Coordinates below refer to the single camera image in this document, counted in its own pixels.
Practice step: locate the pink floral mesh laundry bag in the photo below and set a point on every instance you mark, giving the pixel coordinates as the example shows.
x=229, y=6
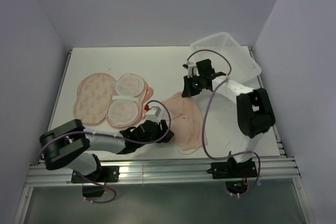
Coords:
x=100, y=97

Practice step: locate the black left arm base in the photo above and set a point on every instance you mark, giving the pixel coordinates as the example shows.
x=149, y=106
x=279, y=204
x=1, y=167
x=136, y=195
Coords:
x=94, y=185

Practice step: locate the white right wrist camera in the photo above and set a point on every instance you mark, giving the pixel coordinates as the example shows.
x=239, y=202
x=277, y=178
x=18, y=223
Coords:
x=191, y=68

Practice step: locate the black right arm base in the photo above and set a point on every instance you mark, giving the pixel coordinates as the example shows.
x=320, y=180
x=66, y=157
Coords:
x=232, y=169

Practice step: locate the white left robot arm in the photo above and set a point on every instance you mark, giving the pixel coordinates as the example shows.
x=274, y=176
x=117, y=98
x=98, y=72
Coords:
x=72, y=145

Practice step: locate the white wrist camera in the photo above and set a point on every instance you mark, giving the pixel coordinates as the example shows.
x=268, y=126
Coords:
x=191, y=68
x=154, y=114

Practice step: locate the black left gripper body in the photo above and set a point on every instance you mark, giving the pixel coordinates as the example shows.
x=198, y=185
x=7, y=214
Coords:
x=158, y=133

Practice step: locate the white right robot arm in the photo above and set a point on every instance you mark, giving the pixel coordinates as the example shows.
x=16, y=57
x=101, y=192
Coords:
x=255, y=115

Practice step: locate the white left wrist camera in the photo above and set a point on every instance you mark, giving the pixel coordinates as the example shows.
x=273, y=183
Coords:
x=154, y=114

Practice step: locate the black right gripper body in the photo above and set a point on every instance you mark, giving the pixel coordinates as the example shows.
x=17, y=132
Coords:
x=199, y=85

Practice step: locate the pink bra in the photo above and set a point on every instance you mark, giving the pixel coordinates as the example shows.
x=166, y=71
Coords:
x=187, y=121

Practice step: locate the aluminium rail frame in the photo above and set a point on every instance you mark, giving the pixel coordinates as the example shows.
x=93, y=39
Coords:
x=172, y=188

